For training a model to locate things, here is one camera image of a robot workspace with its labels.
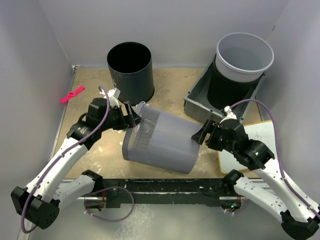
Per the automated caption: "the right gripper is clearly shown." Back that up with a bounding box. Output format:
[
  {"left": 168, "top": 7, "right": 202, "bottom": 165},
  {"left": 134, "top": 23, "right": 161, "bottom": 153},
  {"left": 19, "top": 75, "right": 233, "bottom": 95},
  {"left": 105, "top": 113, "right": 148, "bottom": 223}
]
[{"left": 191, "top": 118, "right": 237, "bottom": 154}]

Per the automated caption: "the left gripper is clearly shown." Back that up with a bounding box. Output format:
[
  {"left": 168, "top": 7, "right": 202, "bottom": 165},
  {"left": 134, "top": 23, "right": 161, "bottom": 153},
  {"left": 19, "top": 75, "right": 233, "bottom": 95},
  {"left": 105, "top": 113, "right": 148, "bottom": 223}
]
[{"left": 99, "top": 101, "right": 142, "bottom": 132}]

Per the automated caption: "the grey ribbed laundry basket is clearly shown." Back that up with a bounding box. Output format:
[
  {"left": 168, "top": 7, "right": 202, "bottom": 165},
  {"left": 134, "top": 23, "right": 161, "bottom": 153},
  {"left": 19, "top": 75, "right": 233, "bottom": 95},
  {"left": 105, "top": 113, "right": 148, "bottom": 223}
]
[{"left": 122, "top": 102, "right": 202, "bottom": 174}]

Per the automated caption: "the dark blue cylindrical bin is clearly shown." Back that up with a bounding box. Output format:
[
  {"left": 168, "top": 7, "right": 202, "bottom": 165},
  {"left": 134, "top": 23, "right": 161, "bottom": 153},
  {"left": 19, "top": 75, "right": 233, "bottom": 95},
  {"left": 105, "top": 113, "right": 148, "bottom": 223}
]
[{"left": 106, "top": 41, "right": 155, "bottom": 105}]

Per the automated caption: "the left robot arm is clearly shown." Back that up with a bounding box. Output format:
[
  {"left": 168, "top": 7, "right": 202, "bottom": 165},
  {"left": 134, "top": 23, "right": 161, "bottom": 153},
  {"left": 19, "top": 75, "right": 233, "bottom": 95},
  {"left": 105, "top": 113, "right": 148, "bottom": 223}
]
[{"left": 10, "top": 96, "right": 142, "bottom": 234}]

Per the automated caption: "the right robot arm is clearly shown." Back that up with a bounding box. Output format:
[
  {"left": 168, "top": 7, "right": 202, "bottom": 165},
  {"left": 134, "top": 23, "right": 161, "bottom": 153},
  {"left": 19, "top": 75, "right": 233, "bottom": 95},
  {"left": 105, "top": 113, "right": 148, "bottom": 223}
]
[{"left": 191, "top": 119, "right": 320, "bottom": 240}]

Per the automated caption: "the grey rectangular plastic crate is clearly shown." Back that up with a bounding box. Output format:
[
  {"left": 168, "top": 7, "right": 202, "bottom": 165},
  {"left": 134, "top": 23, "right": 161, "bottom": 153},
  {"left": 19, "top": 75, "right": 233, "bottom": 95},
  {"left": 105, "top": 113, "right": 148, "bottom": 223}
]
[{"left": 183, "top": 54, "right": 265, "bottom": 124}]

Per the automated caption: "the pink plastic clip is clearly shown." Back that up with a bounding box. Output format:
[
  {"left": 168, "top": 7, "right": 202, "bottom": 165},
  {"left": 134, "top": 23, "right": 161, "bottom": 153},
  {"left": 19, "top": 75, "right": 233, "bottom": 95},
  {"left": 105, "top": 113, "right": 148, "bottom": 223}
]
[{"left": 60, "top": 85, "right": 85, "bottom": 104}]

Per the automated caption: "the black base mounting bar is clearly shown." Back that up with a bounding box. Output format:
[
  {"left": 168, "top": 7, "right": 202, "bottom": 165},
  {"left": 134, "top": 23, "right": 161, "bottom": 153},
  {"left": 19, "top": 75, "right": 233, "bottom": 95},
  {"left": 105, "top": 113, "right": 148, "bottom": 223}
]
[{"left": 85, "top": 178, "right": 244, "bottom": 208}]

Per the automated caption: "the light grey plastic bucket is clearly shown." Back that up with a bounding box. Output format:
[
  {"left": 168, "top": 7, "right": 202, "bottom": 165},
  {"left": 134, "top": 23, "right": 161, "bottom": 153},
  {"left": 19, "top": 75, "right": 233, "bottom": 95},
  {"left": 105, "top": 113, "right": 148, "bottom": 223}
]
[{"left": 214, "top": 32, "right": 275, "bottom": 83}]

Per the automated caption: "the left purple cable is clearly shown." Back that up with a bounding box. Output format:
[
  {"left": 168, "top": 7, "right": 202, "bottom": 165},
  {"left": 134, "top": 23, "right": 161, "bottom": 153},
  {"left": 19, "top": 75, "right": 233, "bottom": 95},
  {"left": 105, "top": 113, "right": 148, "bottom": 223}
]
[{"left": 20, "top": 85, "right": 111, "bottom": 234}]

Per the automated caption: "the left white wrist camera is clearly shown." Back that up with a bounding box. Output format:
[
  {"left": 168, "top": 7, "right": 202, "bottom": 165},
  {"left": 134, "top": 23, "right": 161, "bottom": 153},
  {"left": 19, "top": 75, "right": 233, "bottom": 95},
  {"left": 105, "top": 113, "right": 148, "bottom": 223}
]
[{"left": 98, "top": 86, "right": 121, "bottom": 108}]

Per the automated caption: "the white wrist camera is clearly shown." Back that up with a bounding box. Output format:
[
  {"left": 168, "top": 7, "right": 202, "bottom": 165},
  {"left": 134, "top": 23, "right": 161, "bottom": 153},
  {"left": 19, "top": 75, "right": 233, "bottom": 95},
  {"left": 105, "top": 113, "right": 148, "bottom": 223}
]
[
  {"left": 98, "top": 86, "right": 121, "bottom": 108},
  {"left": 221, "top": 106, "right": 237, "bottom": 122}
]

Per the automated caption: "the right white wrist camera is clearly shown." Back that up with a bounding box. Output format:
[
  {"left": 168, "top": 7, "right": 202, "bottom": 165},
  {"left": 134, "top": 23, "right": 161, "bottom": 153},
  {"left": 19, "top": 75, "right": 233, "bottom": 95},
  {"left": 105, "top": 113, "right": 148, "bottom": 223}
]
[{"left": 221, "top": 106, "right": 237, "bottom": 122}]

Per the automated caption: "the small whiteboard with yellow frame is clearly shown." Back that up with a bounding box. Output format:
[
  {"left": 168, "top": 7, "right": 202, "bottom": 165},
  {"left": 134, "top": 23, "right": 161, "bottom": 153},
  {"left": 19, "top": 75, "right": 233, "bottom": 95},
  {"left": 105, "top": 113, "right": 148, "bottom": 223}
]
[{"left": 218, "top": 120, "right": 278, "bottom": 175}]

